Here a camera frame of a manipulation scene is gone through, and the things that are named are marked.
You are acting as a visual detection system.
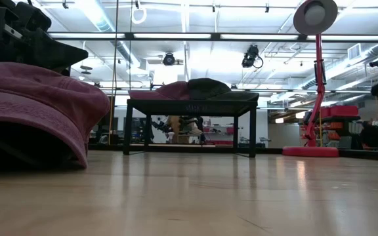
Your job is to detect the round black overhead camera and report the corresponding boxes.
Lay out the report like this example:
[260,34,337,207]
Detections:
[162,52,176,67]

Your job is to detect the silver ventilation duct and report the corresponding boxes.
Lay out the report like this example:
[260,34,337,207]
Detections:
[302,42,378,91]
[77,0,144,69]

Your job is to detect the pink baseball cap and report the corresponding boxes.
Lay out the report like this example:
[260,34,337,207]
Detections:
[128,81,192,101]

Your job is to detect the maroon baseball cap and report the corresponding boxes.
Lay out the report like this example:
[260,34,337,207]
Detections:
[0,62,111,170]

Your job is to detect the red storage bin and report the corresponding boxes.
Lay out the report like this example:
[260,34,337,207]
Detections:
[320,104,360,118]

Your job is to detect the red desk lamp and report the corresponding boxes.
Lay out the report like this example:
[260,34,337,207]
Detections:
[282,0,340,158]

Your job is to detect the black aluminium table frame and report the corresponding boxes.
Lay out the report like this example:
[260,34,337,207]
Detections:
[47,31,378,162]

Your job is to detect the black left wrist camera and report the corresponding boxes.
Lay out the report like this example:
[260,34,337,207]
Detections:
[11,1,53,33]

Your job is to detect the black perforated metal stand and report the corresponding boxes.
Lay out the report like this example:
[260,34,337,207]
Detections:
[122,90,261,159]

